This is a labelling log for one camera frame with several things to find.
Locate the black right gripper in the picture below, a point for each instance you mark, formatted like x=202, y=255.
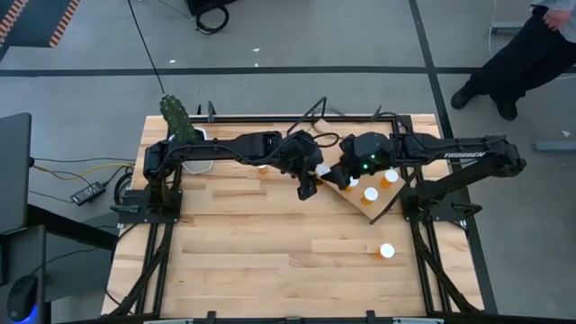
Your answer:
x=366, y=150

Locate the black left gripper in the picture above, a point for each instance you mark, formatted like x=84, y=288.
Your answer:
x=306, y=153

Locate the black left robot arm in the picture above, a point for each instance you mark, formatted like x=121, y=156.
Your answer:
x=225, y=146

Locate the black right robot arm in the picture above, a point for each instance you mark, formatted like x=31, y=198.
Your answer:
x=463, y=148

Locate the white plant pot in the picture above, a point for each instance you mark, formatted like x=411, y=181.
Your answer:
x=198, y=167

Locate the person's black shoe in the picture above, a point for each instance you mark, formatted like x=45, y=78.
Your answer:
x=507, y=109
x=462, y=96

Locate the green cactus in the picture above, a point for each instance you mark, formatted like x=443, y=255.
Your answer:
x=180, y=119

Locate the black box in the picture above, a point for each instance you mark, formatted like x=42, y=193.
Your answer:
x=202, y=4

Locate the grey metal bar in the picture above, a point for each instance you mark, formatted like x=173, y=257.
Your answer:
x=555, y=146

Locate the person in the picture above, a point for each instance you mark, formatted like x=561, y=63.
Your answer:
x=526, y=58

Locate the black power adapter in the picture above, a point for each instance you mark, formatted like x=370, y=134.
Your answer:
x=87, y=193

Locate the blue-grey table leg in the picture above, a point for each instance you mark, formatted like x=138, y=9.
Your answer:
x=508, y=28

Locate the person's hand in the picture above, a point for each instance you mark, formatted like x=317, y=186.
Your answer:
x=556, y=19

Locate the dark side desk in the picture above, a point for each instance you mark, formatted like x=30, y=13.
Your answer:
x=27, y=252

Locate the dark grey screen panel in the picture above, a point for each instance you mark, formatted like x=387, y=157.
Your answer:
x=13, y=171

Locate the black computer mouse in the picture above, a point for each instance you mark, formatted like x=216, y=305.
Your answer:
x=22, y=297

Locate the wooden tray with black frame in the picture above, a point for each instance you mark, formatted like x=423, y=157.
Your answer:
x=387, y=199

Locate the black table frame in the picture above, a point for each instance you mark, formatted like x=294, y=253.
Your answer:
x=252, y=119

